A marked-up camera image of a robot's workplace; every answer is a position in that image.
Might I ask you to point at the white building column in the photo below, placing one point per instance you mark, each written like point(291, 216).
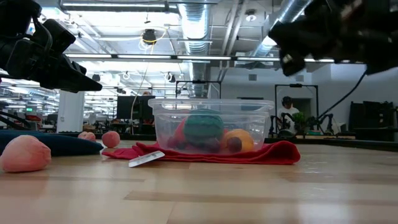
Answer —
point(70, 112)

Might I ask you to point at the grey wall vent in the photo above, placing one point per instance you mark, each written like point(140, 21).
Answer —
point(252, 77)

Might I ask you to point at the black background monitors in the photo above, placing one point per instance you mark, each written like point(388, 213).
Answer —
point(127, 107)

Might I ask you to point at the tall black frame stand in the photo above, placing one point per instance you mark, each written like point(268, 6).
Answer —
point(295, 85)

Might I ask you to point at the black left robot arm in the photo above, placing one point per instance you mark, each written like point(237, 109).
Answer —
point(15, 12)

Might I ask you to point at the person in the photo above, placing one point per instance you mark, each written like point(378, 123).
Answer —
point(146, 93)
point(287, 112)

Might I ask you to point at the orange ridged toy fruit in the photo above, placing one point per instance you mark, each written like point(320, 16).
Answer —
point(245, 140)

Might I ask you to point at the pink toy peach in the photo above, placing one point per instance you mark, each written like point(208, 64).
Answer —
point(25, 154)
point(87, 136)
point(111, 139)

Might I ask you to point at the white ceiling sensor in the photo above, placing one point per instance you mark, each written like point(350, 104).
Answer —
point(250, 17)

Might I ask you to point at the black background cabinet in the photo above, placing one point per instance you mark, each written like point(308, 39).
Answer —
point(373, 118)

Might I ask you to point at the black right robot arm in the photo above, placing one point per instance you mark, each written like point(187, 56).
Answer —
point(388, 37)

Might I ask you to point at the white paper tag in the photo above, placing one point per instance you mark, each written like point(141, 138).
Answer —
point(146, 158)

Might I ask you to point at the green background potted plant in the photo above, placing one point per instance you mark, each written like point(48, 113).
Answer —
point(300, 118)

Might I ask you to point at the red cloth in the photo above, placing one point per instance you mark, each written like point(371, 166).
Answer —
point(273, 154)

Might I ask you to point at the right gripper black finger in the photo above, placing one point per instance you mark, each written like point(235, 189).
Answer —
point(292, 63)
point(292, 34)

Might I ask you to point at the silver slanted ceiling duct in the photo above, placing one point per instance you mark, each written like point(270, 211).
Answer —
point(289, 7)

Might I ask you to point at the silver ribbed ceiling duct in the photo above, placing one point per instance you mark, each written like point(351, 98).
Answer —
point(194, 25)

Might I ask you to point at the black background robot arms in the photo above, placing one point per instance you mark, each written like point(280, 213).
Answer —
point(323, 123)

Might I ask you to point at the large red strawberry green stem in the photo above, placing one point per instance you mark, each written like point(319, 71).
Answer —
point(178, 135)

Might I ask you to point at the green striped watermelon ball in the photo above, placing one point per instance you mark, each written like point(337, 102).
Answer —
point(203, 126)

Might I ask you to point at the long ceiling light bar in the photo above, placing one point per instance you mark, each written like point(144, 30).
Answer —
point(202, 58)

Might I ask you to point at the black ceiling-hung device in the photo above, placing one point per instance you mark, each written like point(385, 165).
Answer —
point(149, 36)

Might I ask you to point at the clear plastic container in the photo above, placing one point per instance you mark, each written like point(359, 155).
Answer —
point(258, 124)

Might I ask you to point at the dark blue cloth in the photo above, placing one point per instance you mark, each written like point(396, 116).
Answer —
point(62, 144)

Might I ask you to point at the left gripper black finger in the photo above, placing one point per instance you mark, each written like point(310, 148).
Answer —
point(80, 69)
point(74, 81)

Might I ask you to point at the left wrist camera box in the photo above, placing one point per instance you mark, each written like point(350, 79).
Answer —
point(57, 34)

